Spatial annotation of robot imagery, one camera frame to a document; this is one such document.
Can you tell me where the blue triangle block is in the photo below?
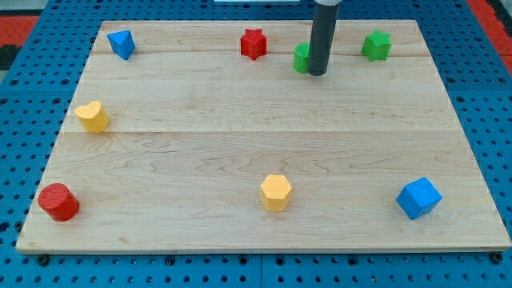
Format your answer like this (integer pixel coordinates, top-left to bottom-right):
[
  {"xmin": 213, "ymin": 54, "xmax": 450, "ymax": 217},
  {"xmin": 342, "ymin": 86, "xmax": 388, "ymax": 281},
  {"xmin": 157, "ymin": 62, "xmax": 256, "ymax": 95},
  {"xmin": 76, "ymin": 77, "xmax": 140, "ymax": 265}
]
[{"xmin": 107, "ymin": 30, "xmax": 135, "ymax": 61}]

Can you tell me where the red star block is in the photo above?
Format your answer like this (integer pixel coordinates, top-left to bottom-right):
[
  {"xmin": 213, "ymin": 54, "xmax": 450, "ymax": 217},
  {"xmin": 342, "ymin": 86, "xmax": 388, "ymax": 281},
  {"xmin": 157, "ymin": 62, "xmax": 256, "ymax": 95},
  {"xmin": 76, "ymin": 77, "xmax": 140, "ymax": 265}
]
[{"xmin": 240, "ymin": 28, "xmax": 267, "ymax": 61}]

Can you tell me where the blue cube block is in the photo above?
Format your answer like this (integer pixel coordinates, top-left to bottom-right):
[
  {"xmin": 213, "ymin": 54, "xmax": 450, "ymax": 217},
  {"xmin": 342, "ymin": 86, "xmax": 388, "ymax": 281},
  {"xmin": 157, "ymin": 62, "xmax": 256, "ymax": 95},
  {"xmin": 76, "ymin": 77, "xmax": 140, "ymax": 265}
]
[{"xmin": 396, "ymin": 178, "xmax": 442, "ymax": 220}]

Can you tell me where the light wooden board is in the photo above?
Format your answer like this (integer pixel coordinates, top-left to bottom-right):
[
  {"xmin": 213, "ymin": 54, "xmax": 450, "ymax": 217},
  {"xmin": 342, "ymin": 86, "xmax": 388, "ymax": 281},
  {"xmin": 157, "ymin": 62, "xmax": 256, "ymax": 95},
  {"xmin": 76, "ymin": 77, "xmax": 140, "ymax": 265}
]
[{"xmin": 17, "ymin": 20, "xmax": 511, "ymax": 254}]

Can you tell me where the green cylinder block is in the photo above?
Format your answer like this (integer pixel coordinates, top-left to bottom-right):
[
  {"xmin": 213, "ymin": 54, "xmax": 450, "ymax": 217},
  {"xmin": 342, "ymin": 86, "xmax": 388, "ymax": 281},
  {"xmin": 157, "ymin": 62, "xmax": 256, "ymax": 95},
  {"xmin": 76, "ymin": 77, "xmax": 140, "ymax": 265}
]
[{"xmin": 293, "ymin": 42, "xmax": 310, "ymax": 74}]

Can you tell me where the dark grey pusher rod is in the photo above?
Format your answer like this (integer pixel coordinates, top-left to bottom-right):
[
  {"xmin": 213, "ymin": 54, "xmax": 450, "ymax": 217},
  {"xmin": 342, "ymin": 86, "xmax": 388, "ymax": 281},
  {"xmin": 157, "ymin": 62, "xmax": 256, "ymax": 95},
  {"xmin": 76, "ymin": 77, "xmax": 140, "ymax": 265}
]
[{"xmin": 307, "ymin": 0, "xmax": 342, "ymax": 76}]

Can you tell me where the yellow heart block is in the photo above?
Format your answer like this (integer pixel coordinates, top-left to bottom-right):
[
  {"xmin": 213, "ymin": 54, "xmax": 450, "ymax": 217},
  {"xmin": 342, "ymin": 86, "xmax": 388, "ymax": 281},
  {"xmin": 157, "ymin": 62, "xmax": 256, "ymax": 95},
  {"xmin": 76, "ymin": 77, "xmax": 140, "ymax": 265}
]
[{"xmin": 74, "ymin": 101, "xmax": 110, "ymax": 133}]

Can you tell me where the red cylinder block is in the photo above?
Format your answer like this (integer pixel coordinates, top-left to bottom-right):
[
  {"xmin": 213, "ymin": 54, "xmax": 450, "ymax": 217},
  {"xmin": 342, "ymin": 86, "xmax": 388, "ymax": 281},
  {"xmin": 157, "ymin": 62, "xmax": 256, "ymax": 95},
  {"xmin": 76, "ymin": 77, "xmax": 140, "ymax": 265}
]
[{"xmin": 37, "ymin": 183, "xmax": 80, "ymax": 222}]

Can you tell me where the yellow hexagon block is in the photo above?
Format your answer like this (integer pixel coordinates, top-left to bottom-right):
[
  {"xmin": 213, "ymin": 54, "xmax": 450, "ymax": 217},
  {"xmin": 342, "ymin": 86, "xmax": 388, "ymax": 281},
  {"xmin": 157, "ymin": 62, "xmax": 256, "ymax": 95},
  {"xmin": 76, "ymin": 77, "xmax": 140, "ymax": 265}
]
[{"xmin": 260, "ymin": 174, "xmax": 293, "ymax": 212}]

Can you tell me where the green star block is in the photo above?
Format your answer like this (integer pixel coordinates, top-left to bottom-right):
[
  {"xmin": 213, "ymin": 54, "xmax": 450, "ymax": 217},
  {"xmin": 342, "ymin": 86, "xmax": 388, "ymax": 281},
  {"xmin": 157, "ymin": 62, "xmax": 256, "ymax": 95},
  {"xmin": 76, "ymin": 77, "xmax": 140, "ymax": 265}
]
[{"xmin": 361, "ymin": 30, "xmax": 392, "ymax": 62}]

